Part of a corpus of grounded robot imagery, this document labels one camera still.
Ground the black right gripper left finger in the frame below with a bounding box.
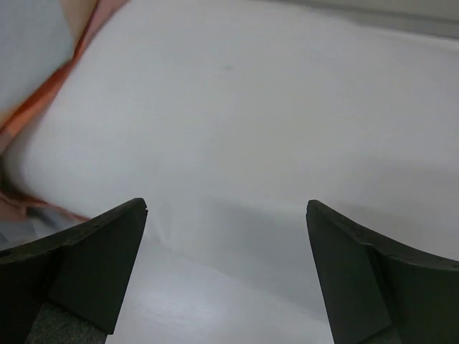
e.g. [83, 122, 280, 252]
[1, 198, 147, 343]

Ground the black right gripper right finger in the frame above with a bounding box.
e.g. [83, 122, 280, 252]
[306, 200, 458, 343]

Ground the white pillow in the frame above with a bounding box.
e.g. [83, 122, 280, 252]
[4, 1, 458, 303]

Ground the orange grey checked pillowcase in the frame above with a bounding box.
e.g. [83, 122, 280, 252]
[0, 0, 133, 248]

